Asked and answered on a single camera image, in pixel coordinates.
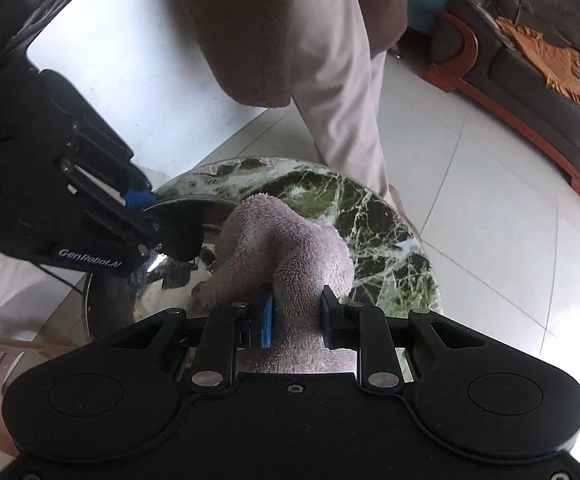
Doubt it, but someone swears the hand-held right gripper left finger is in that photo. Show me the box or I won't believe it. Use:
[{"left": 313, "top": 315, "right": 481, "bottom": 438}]
[{"left": 115, "top": 292, "right": 277, "bottom": 393}]

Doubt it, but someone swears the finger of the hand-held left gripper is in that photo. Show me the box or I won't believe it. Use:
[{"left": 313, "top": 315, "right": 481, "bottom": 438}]
[
  {"left": 82, "top": 205, "right": 205, "bottom": 263},
  {"left": 60, "top": 152, "right": 157, "bottom": 211}
]

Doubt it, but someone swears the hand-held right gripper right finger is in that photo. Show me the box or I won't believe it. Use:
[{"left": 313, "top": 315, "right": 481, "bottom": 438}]
[{"left": 320, "top": 285, "right": 488, "bottom": 393}]

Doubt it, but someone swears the stainless steel bowl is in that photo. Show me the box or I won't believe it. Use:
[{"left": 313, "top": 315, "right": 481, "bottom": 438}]
[{"left": 81, "top": 199, "right": 271, "bottom": 346}]

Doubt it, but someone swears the pink fluffy towel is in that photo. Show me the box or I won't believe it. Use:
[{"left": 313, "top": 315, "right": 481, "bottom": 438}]
[{"left": 192, "top": 195, "right": 358, "bottom": 376}]

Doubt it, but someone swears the round green marble table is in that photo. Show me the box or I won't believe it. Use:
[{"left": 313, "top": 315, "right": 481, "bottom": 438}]
[{"left": 152, "top": 156, "right": 443, "bottom": 376}]

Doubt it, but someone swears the large orange fringed cloth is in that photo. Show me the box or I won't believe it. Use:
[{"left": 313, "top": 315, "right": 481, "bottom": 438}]
[{"left": 494, "top": 16, "right": 580, "bottom": 116}]

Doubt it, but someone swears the long dark leather sofa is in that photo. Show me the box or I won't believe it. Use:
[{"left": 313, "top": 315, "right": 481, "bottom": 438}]
[{"left": 422, "top": 0, "right": 580, "bottom": 226}]

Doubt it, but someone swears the black cable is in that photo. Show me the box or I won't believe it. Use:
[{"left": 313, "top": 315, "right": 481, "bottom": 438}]
[{"left": 40, "top": 260, "right": 91, "bottom": 301}]

